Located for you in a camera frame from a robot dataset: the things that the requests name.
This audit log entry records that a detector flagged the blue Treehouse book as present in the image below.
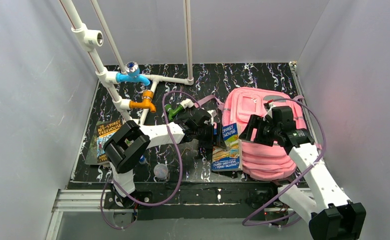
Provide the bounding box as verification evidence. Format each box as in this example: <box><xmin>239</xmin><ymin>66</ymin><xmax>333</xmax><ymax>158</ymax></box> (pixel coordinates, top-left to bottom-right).
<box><xmin>211</xmin><ymin>123</ymin><xmax>242</xmax><ymax>172</ymax></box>

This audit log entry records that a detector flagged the pink student backpack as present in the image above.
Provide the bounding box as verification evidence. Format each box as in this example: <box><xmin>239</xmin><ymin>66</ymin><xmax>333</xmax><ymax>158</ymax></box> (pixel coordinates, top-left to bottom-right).
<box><xmin>194</xmin><ymin>86</ymin><xmax>323</xmax><ymax>182</ymax></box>

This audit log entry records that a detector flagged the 104-Storey Treehouse book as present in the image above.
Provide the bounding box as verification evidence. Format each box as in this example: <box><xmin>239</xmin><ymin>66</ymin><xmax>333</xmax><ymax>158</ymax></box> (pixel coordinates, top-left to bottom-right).
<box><xmin>84</xmin><ymin>118</ymin><xmax>123</xmax><ymax>166</ymax></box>

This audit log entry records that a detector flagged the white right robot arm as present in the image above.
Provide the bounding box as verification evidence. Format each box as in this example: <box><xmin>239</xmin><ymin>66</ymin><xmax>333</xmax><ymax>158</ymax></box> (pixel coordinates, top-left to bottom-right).
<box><xmin>240</xmin><ymin>106</ymin><xmax>366</xmax><ymax>240</ymax></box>

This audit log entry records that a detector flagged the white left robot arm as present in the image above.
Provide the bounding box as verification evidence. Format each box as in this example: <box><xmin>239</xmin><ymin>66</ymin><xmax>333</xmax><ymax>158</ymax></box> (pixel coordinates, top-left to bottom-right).
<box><xmin>103</xmin><ymin>109</ymin><xmax>225</xmax><ymax>200</ymax></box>

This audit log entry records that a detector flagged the clear plastic cup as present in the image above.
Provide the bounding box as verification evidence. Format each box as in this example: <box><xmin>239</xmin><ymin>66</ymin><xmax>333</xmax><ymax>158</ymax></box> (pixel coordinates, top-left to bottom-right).
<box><xmin>154</xmin><ymin>163</ymin><xmax>169</xmax><ymax>181</ymax></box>

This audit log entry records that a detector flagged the small blue capped bottle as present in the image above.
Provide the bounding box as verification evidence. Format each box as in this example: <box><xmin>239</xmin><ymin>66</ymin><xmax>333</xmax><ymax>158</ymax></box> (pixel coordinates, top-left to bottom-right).
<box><xmin>139</xmin><ymin>156</ymin><xmax>147</xmax><ymax>165</ymax></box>

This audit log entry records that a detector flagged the orange plastic tap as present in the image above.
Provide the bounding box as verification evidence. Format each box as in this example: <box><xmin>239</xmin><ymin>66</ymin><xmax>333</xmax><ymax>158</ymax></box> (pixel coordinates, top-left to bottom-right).
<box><xmin>129</xmin><ymin>90</ymin><xmax>156</xmax><ymax>113</ymax></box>

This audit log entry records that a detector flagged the blue plastic tap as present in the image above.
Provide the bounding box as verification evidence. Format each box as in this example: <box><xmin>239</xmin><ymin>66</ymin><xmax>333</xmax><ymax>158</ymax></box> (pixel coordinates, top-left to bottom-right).
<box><xmin>115</xmin><ymin>61</ymin><xmax>151</xmax><ymax>86</ymax></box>

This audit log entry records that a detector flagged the black front mounting rail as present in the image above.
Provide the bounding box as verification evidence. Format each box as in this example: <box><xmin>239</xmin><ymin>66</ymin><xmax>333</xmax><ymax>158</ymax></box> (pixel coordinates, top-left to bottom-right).
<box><xmin>92</xmin><ymin>180</ymin><xmax>328</xmax><ymax>222</ymax></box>

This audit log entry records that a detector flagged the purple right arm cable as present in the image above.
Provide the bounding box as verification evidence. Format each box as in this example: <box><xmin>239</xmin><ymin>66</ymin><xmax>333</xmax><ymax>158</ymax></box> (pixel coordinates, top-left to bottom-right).
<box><xmin>241</xmin><ymin>97</ymin><xmax>327</xmax><ymax>229</ymax></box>

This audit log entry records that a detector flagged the white PVC pipe frame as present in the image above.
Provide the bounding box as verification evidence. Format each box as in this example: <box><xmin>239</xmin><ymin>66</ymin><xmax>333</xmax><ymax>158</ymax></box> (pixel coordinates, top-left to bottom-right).
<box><xmin>58</xmin><ymin>0</ymin><xmax>195</xmax><ymax>126</ymax></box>

